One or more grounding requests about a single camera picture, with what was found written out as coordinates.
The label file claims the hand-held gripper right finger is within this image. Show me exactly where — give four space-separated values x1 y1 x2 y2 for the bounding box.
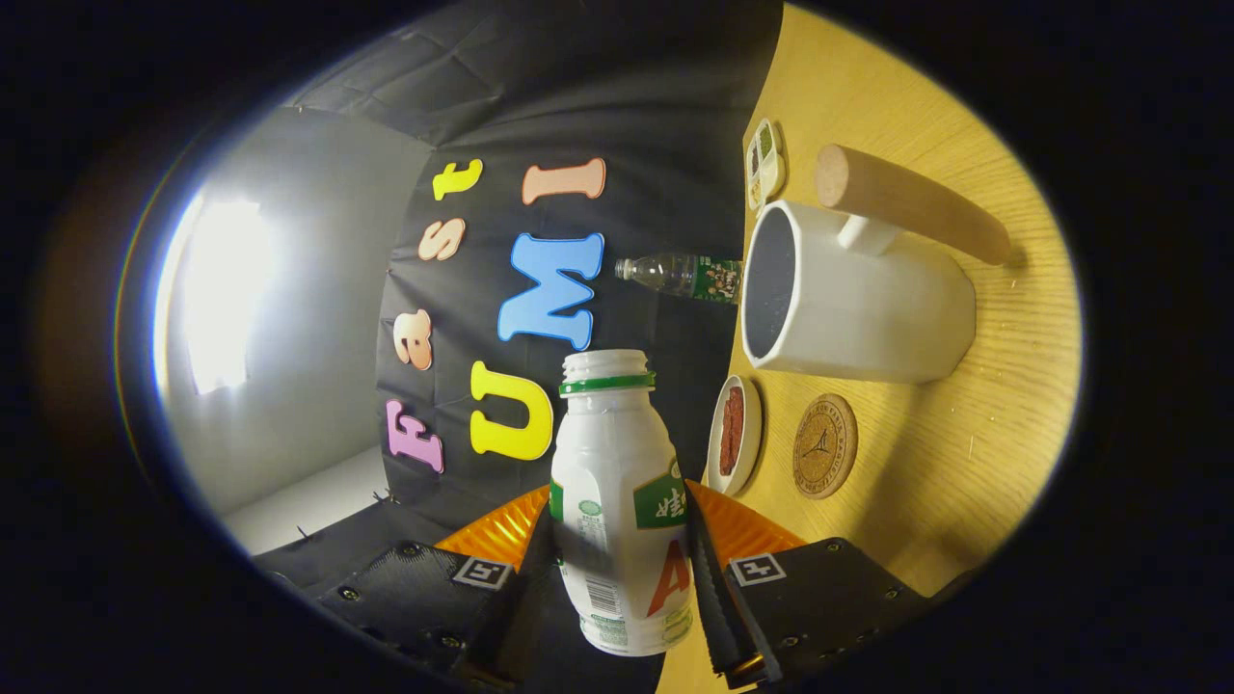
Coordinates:
684 479 934 690

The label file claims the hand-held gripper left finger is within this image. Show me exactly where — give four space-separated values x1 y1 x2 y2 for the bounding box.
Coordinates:
318 484 558 690

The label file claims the white juice bottle green label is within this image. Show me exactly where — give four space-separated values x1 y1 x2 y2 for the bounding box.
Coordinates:
550 349 695 658

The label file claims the round cork coaster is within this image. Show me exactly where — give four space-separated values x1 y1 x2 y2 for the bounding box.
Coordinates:
792 393 859 500

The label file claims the white cup wooden handle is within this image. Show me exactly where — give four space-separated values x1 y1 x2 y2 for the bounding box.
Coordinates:
740 143 1015 387

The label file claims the clear plastic water bottle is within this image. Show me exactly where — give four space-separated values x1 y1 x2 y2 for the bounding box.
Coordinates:
615 253 745 306

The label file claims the red sliced meat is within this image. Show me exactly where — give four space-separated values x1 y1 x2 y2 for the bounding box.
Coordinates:
719 386 745 477

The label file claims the round beige plate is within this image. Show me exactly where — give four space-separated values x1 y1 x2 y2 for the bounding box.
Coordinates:
706 374 764 497

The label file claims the wooden table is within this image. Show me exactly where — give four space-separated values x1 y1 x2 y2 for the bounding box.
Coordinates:
656 3 1083 694

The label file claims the ceiling light panel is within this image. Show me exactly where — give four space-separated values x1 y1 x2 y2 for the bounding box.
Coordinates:
178 196 269 396

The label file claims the white divided dish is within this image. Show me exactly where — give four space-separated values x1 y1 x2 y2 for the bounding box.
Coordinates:
745 118 788 212

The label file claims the black backdrop cloth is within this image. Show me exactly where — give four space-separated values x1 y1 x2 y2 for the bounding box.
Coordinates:
253 0 784 694

